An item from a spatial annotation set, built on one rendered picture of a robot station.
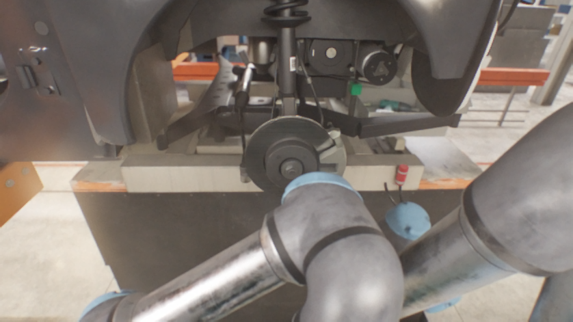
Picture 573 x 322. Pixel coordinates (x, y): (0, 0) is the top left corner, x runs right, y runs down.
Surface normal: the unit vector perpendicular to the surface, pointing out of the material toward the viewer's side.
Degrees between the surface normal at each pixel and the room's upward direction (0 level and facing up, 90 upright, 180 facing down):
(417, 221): 25
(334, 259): 38
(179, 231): 90
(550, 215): 75
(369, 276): 30
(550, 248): 95
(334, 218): 17
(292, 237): 47
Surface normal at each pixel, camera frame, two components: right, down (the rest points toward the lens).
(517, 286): 0.03, -0.87
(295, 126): 0.04, 0.50
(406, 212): 0.19, -0.60
